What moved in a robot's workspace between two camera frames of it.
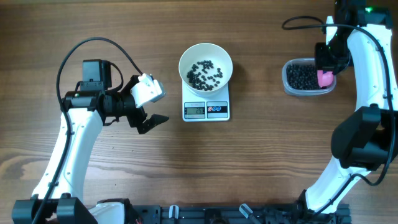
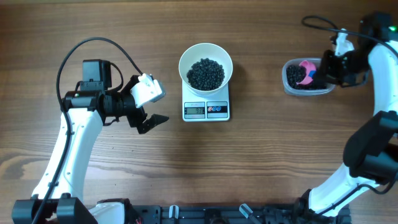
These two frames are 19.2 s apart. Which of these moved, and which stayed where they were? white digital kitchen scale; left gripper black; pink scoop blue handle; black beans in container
Moved: pink scoop blue handle
Stayed: black beans in container; left gripper black; white digital kitchen scale
